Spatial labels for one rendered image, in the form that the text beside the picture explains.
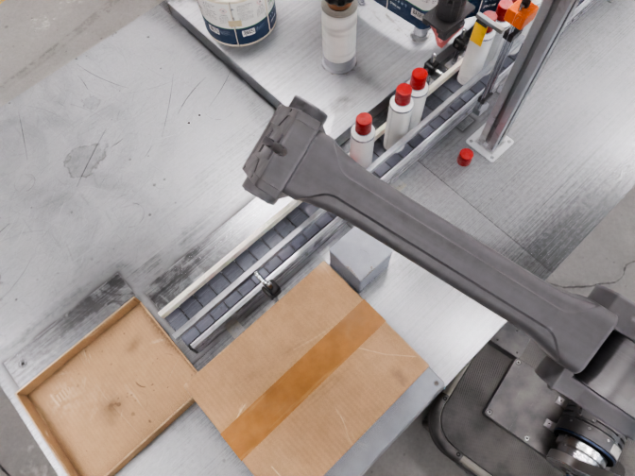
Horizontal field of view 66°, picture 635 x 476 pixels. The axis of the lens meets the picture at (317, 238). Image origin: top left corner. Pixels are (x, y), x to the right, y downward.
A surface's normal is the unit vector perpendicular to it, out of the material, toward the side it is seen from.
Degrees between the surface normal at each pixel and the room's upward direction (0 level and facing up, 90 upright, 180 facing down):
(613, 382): 33
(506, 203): 0
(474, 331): 0
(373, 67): 0
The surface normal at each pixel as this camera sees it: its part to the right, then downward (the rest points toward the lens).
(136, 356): -0.04, -0.39
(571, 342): -0.05, 0.11
